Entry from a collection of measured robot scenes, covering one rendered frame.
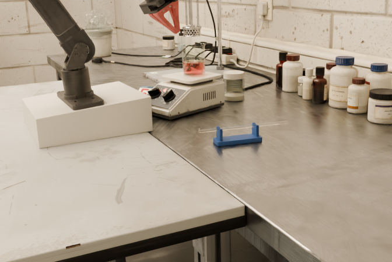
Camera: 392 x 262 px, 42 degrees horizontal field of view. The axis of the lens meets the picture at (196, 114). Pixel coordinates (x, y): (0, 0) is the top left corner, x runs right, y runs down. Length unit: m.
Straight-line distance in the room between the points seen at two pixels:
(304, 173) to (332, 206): 0.14
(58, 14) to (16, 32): 2.53
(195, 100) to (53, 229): 0.64
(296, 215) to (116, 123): 0.52
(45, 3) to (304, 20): 0.91
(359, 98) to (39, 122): 0.75
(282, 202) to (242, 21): 1.38
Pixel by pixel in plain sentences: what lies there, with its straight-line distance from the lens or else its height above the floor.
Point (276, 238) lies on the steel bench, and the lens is 0.74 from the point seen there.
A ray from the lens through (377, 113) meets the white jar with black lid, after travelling 1.24.
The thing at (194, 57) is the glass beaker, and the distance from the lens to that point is 1.33.
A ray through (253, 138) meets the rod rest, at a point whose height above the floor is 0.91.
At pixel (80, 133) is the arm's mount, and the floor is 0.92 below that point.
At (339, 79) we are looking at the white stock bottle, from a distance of 1.35.
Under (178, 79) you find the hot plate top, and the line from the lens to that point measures 1.31.
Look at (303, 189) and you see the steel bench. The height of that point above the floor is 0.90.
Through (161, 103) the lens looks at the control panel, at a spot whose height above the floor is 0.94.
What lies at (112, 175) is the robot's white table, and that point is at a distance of 0.93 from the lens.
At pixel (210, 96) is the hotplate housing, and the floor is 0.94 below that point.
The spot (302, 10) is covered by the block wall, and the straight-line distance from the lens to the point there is 1.77.
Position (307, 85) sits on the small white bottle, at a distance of 1.44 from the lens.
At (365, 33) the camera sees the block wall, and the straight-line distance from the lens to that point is 1.54.
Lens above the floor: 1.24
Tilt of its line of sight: 15 degrees down
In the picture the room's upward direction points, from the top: 2 degrees counter-clockwise
